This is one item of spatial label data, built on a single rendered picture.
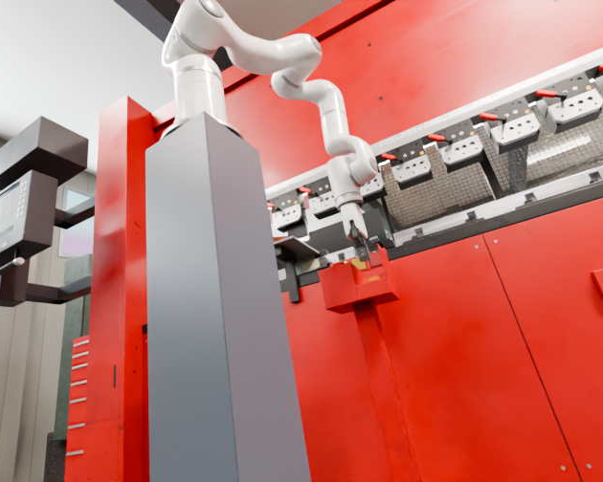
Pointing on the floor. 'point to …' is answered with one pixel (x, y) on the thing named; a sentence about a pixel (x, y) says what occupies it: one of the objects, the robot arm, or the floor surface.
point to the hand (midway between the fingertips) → (363, 253)
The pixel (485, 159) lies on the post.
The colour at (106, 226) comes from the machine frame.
